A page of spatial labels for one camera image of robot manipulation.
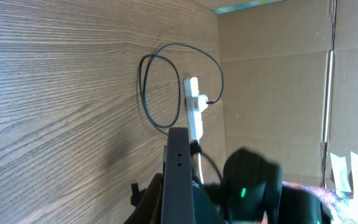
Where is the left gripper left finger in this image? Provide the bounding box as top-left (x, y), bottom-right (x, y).
top-left (124, 173), bottom-right (163, 224)

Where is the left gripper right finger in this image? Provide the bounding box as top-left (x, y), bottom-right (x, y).
top-left (192, 177), bottom-right (219, 224)

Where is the blue screen smartphone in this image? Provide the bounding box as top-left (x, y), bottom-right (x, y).
top-left (160, 128), bottom-right (195, 224)

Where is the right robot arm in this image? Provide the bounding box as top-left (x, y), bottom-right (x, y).
top-left (204, 147), bottom-right (333, 223)

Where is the white charger plug adapter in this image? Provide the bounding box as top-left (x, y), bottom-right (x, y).
top-left (194, 95), bottom-right (209, 113)

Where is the white power strip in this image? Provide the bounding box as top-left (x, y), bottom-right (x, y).
top-left (184, 77), bottom-right (203, 141)

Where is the white power strip cord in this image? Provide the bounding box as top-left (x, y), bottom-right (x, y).
top-left (196, 139), bottom-right (205, 184)

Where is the cardboard wall panel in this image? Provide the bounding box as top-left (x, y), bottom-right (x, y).
top-left (212, 0), bottom-right (358, 189)

